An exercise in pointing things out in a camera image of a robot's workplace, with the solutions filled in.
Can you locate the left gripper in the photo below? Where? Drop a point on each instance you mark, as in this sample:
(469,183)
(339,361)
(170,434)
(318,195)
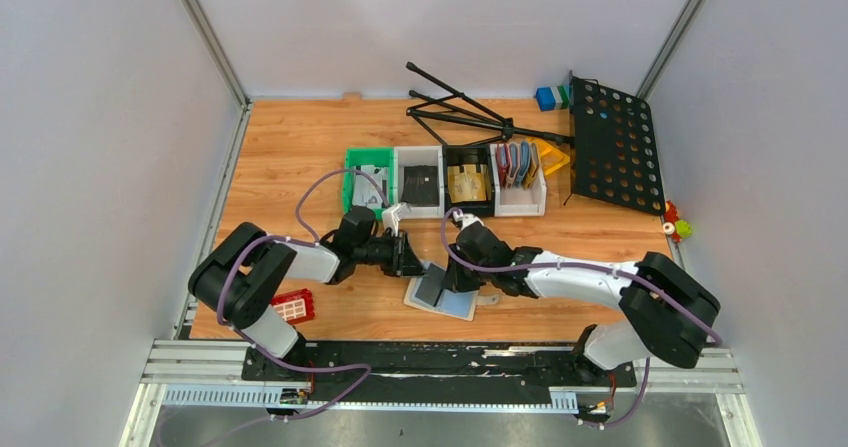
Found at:
(404,256)

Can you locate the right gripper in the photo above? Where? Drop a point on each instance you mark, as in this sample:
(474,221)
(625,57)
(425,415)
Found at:
(460,277)

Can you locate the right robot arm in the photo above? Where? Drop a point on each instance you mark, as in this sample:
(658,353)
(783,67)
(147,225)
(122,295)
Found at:
(667,313)

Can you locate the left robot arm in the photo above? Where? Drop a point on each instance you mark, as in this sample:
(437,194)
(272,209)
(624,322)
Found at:
(242,274)

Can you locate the white cards stack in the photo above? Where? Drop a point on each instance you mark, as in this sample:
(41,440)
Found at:
(365,193)

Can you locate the black cards stack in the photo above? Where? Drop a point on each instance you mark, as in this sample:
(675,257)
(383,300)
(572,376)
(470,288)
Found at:
(420,186)

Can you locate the white bin with black cards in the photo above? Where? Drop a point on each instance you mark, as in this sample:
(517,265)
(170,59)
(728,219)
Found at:
(420,155)

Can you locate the gold cards stack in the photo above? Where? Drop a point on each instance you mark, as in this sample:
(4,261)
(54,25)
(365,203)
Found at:
(468,183)

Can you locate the white bin with card holders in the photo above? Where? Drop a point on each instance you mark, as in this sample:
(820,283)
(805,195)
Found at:
(513,200)

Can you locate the red card holder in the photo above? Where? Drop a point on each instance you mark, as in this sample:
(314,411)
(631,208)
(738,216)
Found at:
(503,160)

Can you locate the blue card holder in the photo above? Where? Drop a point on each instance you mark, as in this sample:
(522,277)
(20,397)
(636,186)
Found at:
(523,163)

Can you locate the green bin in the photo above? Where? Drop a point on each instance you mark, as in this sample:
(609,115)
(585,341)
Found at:
(378,156)

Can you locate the red toy block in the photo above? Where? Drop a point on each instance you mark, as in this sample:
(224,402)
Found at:
(295,307)

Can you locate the black tripod legs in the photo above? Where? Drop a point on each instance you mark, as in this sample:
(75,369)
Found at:
(458,108)

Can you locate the blue green toy block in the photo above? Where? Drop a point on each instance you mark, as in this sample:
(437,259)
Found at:
(553,98)

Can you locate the black music stand desk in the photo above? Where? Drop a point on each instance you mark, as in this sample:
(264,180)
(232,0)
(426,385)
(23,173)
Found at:
(614,152)

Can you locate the red green toy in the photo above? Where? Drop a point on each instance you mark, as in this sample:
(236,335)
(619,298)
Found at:
(674,226)

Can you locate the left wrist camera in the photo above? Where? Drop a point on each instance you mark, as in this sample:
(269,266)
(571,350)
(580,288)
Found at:
(393,215)

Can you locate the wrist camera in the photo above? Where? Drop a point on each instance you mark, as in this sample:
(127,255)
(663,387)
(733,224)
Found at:
(393,215)
(465,220)

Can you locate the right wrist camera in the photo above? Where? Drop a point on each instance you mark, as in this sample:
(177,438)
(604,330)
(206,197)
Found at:
(465,220)

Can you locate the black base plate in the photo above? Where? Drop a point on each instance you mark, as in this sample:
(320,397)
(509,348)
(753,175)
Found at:
(436,372)

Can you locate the yellow triangle frame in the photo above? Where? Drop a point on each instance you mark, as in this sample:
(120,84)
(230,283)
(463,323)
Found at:
(552,158)

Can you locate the white slotted cable duct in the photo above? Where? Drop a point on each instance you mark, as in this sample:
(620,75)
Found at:
(560,402)

